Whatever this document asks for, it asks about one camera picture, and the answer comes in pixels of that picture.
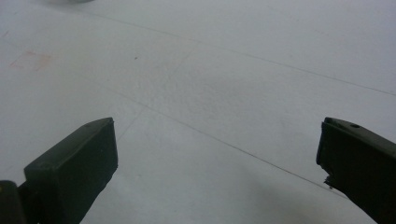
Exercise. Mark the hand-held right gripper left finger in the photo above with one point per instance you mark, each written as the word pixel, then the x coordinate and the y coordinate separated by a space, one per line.
pixel 70 174

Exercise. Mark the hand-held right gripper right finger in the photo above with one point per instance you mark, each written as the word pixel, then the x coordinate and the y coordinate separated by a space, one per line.
pixel 361 165

